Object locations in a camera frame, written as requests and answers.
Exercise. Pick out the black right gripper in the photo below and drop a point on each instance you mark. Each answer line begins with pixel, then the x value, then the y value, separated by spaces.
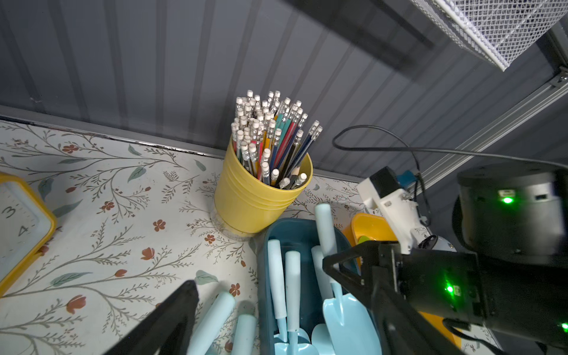
pixel 398 286

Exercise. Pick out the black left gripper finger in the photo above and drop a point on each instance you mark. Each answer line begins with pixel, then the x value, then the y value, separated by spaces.
pixel 168 329

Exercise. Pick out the light blue shovel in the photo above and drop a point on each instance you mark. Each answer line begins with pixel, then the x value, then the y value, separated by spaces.
pixel 341 301
pixel 285 286

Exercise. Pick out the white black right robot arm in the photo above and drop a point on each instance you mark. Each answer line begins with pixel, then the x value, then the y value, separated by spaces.
pixel 511 277

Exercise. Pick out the yellow storage box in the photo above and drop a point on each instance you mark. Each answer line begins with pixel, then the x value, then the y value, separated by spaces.
pixel 368 227

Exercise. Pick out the teal storage box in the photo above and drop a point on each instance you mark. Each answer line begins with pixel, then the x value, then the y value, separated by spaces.
pixel 294 235

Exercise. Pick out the yellow pencil cup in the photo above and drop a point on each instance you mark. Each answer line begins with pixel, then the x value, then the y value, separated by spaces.
pixel 243 206

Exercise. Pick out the bundle of colored pencils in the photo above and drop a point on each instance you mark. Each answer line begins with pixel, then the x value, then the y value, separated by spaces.
pixel 270 138

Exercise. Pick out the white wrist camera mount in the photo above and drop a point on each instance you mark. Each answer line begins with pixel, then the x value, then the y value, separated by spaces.
pixel 383 191

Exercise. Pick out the white mesh wall basket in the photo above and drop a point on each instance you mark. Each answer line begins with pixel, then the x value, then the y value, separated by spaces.
pixel 496 31

